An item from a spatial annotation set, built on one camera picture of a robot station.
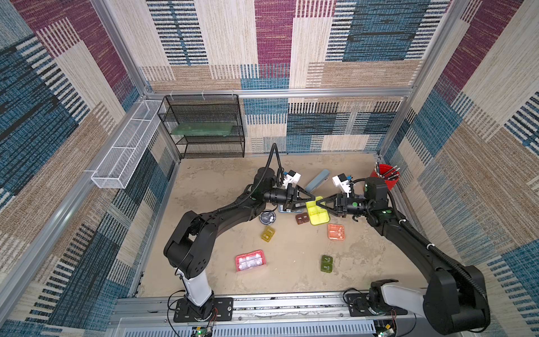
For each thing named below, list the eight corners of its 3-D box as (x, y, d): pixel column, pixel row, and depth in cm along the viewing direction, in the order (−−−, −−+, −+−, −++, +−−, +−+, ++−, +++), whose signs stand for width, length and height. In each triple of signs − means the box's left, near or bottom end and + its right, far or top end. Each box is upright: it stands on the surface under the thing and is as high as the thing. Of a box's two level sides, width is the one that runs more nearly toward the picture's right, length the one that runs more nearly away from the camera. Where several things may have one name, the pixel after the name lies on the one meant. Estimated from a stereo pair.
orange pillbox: (328, 240, 91) (329, 238, 90) (326, 226, 96) (327, 224, 94) (345, 240, 91) (346, 238, 90) (342, 226, 95) (343, 224, 94)
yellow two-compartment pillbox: (260, 238, 92) (259, 235, 90) (267, 227, 95) (266, 224, 93) (268, 242, 91) (268, 240, 89) (275, 231, 94) (275, 229, 92)
